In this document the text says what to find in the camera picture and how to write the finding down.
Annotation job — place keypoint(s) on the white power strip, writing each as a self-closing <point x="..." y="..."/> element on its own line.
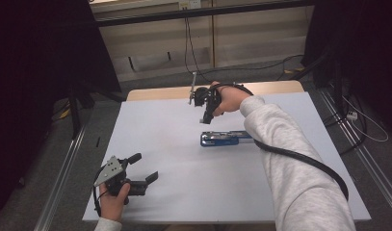
<point x="352" y="115"/>

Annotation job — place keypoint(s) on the black horizontal bar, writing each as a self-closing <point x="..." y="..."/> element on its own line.
<point x="196" y="13"/>

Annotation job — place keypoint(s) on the blue stapler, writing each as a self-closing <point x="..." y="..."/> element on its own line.
<point x="221" y="139"/>

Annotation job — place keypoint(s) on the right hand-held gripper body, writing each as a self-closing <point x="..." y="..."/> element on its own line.
<point x="207" y="96"/>

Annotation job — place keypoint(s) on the metal floor rail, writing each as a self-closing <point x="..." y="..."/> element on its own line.
<point x="60" y="179"/>
<point x="360" y="150"/>

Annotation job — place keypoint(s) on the white table cover sheet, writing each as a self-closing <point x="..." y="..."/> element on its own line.
<point x="184" y="179"/>

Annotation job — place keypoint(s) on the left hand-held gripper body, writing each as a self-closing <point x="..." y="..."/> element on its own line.
<point x="110" y="169"/>

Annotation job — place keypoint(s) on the white wall socket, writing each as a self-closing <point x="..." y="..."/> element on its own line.
<point x="189" y="4"/>

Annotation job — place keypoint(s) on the person's left hand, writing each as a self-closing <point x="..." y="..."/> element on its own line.
<point x="112" y="205"/>

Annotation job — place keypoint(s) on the black curtain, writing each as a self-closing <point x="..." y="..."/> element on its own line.
<point x="30" y="80"/>
<point x="360" y="54"/>

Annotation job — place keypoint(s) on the black tripod stand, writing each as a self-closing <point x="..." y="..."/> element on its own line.
<point x="325" y="69"/>

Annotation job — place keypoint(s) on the person's right hand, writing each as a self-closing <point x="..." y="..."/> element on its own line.
<point x="231" y="97"/>

